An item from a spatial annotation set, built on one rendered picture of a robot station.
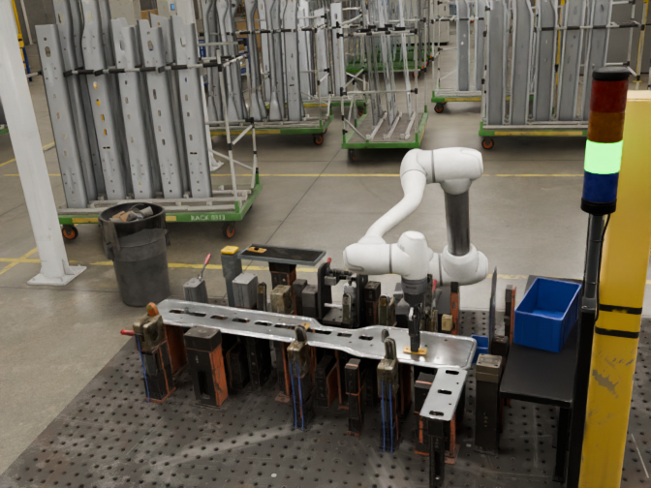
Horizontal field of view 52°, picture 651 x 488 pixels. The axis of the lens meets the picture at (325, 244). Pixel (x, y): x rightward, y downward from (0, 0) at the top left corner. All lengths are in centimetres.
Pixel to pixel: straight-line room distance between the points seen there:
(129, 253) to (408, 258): 324
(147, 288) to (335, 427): 295
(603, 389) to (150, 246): 389
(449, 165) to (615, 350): 115
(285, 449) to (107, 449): 67
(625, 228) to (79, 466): 198
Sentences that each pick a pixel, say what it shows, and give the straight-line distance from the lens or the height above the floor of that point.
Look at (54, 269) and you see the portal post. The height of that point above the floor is 10.
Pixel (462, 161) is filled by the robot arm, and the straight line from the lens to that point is 268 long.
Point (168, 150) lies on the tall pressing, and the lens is 676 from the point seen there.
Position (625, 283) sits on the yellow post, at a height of 157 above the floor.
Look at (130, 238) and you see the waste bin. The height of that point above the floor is 59.
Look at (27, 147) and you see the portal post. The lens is 585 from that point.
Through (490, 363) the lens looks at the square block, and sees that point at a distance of 231.
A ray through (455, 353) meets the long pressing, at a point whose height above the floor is 100.
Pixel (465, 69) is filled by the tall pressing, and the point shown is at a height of 66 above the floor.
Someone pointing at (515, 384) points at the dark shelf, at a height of 103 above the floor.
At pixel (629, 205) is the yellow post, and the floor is 176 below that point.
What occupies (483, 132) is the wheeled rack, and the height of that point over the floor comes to 26.
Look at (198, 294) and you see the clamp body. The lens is 300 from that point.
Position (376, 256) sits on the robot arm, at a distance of 225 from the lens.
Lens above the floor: 228
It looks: 22 degrees down
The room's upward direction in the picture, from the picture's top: 4 degrees counter-clockwise
